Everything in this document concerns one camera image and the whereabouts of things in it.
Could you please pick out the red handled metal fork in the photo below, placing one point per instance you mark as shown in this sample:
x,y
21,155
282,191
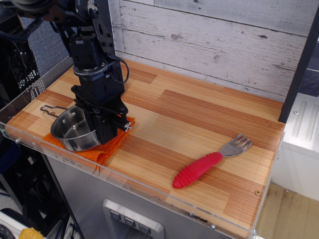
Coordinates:
x,y
196,169

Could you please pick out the stainless steel saucepan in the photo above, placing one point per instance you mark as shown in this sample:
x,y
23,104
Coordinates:
x,y
71,128

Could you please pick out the white side cabinet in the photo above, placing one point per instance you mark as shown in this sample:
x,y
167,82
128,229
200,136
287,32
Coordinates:
x,y
297,165

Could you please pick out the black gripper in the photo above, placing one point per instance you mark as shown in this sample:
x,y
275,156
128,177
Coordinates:
x,y
99,95

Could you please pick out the orange knitted cloth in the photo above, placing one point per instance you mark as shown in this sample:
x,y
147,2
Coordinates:
x,y
101,153

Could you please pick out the silver dispenser button panel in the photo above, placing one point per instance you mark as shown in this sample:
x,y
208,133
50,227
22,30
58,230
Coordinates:
x,y
124,223

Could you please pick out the yellow object bottom left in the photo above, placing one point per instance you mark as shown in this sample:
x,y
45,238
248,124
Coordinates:
x,y
30,233

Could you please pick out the clear acrylic table guard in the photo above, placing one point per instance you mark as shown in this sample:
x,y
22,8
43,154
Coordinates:
x,y
180,118

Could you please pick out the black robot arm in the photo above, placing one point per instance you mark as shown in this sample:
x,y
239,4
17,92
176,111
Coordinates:
x,y
85,29

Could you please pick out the dark right shelf post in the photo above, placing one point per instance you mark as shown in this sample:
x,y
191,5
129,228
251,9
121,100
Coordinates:
x,y
301,69

